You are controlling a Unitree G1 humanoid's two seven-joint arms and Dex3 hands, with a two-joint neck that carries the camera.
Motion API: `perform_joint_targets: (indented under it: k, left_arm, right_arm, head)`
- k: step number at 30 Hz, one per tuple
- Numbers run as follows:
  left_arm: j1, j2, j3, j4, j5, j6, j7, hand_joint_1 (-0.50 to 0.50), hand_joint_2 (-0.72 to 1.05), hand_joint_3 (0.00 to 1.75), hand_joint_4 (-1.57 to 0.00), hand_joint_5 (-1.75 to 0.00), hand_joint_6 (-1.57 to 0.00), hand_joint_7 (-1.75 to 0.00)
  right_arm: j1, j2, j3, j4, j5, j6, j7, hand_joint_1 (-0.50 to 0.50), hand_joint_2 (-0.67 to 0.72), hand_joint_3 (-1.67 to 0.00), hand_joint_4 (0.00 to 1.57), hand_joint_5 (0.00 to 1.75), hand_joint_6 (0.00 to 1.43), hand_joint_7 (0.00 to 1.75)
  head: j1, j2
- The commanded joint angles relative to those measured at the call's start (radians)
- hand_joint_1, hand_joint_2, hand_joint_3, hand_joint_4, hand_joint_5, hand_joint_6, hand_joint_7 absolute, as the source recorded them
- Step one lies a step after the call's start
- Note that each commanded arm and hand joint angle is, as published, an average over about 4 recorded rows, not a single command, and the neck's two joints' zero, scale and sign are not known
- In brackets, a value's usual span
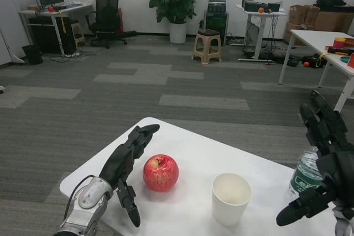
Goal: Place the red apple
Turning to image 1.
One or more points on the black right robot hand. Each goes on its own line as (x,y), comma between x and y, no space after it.
(337,169)

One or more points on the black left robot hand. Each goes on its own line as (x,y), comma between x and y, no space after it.
(119,161)

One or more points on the red apple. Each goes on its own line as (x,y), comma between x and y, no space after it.
(160,173)

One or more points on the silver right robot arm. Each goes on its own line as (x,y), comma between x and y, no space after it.
(344,222)

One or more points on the clear green-label water bottle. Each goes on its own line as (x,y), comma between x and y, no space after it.
(302,178)

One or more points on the red box on table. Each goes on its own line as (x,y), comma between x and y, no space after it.
(351,60)

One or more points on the teal plate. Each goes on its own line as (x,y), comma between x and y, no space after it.
(345,59)

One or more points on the white paper cup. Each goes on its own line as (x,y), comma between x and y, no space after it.
(231,211)

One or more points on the black flat tool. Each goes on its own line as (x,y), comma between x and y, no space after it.
(338,51)

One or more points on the pink and yellow cup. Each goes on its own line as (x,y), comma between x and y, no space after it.
(339,43)

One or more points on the white work table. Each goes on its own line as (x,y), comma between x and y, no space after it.
(307,37)

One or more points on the white chair base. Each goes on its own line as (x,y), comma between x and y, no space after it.
(2,89)

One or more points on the black trash bin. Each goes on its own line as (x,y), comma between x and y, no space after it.
(32,55)

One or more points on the white plant pot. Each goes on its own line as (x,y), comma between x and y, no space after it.
(177,32)

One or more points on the small wooden stool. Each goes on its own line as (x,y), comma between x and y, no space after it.
(77,25)

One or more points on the low cardboard box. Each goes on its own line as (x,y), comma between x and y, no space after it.
(290,30)

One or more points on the large cardboard box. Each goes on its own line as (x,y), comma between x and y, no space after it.
(332,21)

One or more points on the black cabinet under desk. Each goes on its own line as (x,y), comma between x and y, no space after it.
(41,34)

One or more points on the yellow hanging strip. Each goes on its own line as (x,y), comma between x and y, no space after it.
(63,21)

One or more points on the beige plastic stool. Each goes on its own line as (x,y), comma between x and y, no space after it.
(207,34)

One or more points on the white standing desk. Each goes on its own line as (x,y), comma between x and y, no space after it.
(259,35)

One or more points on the black office chair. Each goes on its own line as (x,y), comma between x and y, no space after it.
(106,4)

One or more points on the white partition panel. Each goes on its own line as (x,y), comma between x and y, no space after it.
(4,51)

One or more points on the open cardboard box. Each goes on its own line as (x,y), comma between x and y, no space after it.
(298,15)

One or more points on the white desk with monitor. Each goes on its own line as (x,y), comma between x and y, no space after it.
(69,8)

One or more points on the black computer tower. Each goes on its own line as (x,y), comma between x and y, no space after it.
(217,27)

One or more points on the black bag on boxes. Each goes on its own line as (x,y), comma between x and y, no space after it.
(330,1)

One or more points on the black stacked equipment cases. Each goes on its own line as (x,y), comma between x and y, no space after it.
(216,6)

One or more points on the black devices on desk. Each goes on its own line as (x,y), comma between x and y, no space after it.
(254,5)

